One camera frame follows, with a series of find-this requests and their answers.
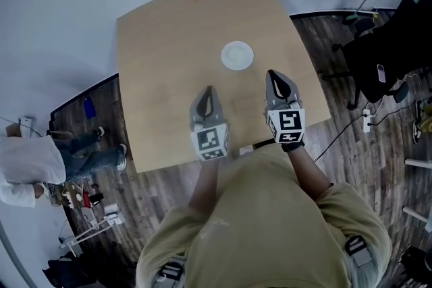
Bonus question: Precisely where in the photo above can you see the black sneakers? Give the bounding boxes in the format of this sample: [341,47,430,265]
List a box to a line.
[412,98,432,146]

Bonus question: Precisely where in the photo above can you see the blue object on floor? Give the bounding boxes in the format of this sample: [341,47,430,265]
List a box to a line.
[83,96,97,120]

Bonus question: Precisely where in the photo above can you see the brown cardboard box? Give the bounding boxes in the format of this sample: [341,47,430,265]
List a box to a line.
[4,122,23,138]

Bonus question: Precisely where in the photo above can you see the person's left forearm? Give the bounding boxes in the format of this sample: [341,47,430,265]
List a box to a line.
[187,158,224,215]

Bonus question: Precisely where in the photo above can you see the light wooden table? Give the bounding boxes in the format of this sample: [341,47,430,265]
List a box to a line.
[116,0,332,175]

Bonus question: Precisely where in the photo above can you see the person's right forearm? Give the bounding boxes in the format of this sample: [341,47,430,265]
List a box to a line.
[281,142,334,204]

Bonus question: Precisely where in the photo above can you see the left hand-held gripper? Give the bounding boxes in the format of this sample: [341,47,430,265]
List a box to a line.
[188,86,232,163]

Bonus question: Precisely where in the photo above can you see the grey harness strap buckle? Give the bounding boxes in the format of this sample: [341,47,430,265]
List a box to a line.
[344,235,371,266]
[157,258,186,282]

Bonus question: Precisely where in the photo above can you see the white furniture leg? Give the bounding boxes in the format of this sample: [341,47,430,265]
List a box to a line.
[404,158,432,170]
[402,206,432,233]

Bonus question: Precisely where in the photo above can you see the white plate of food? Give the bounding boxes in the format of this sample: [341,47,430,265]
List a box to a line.
[220,40,255,71]

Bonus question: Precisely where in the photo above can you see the black bag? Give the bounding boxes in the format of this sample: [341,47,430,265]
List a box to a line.
[399,245,432,273]
[41,250,89,288]

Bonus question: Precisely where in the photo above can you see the white power strip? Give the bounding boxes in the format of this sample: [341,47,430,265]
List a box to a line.
[361,108,376,134]

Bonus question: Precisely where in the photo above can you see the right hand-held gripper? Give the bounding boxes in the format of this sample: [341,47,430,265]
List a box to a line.
[264,69,306,144]

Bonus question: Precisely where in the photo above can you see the black power cable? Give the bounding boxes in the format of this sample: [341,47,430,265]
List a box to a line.
[313,110,366,163]

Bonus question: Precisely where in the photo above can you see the person's tan shirt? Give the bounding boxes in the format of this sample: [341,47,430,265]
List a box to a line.
[134,144,393,288]

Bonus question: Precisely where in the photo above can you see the white metal rack frame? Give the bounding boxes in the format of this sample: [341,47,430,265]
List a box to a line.
[59,214,125,250]

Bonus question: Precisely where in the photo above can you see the black office chair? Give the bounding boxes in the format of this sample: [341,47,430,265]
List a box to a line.
[321,18,410,111]

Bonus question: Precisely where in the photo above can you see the black jacket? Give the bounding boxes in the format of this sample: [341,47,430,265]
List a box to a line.
[393,0,432,80]

